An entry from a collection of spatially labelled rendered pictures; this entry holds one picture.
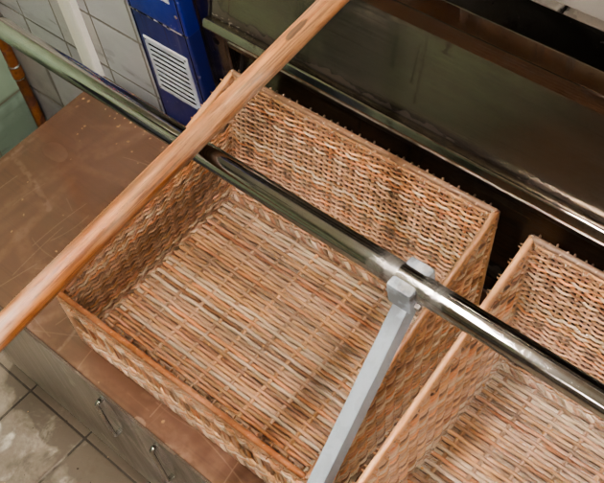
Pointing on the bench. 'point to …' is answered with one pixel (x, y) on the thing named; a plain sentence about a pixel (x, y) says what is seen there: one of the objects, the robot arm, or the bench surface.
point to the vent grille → (173, 73)
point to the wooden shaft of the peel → (150, 182)
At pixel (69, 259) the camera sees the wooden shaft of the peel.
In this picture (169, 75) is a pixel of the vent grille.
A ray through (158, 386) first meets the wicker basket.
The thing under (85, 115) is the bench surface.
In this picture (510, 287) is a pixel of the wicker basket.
